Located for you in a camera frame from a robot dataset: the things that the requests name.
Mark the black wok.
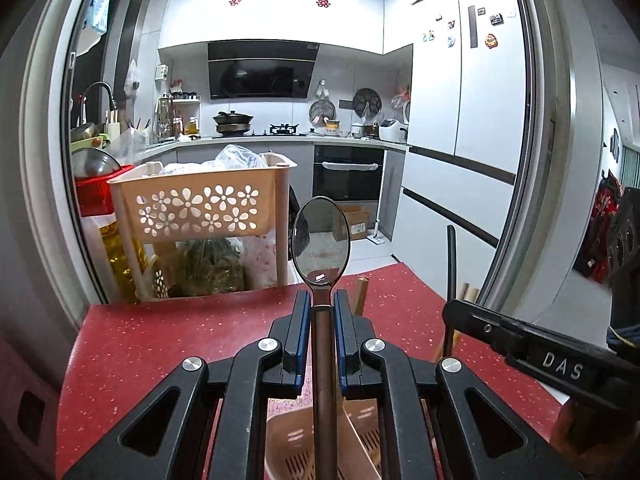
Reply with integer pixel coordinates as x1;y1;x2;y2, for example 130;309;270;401
212;110;254;135

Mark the cardboard box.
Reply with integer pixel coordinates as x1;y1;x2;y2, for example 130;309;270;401
340;204;373;241

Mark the white rice cooker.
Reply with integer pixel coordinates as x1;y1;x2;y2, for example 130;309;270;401
378;118;408;142

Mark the person's right hand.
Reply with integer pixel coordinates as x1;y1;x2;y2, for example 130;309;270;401
550;392;618;461

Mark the round hanging steamer rack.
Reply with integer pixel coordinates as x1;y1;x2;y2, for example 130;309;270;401
308;99;335;125

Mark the round divided hanging tray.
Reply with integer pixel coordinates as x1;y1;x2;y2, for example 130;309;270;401
352;87;382;116

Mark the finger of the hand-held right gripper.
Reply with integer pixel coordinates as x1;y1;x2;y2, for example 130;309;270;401
606;324;640;353
442;299;540;357

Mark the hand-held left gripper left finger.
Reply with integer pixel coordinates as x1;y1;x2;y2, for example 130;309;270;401
62;290;313;480

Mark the pink plastic stool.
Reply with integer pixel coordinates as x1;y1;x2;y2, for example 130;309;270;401
0;335;66;480

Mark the bag of green vegetables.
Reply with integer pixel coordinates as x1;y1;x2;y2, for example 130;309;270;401
172;237;246;297

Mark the black range hood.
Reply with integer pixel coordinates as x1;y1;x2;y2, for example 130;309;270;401
207;40;321;100

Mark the white spice rack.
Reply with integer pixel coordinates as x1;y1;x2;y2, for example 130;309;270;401
157;92;201;141

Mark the black built-in oven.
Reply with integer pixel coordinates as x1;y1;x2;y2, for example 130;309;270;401
313;144;386;201

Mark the yellow oil bottle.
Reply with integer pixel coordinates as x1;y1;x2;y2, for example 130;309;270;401
97;217;148;303

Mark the grey sliding door frame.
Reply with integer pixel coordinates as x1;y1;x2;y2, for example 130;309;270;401
20;0;606;321

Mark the beige flower cutout trolley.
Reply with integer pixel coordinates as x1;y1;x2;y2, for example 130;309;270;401
107;152;299;301

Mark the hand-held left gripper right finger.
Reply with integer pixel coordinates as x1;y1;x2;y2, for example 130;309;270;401
332;290;586;480

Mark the dark object with round parts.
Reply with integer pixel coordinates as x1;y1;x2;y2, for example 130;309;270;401
607;205;640;328

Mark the beige plastic utensil holder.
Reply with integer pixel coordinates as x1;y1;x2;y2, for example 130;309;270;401
265;395;386;480

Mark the curved kitchen faucet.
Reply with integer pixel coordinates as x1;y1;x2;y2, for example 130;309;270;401
80;81;118;131

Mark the white refrigerator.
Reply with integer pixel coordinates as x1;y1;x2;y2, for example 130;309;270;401
390;0;533;263

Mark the red plastic basket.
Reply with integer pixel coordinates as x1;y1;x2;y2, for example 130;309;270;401
75;165;136;217

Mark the clear plastic bag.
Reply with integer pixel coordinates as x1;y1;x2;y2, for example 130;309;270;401
215;145;268;168

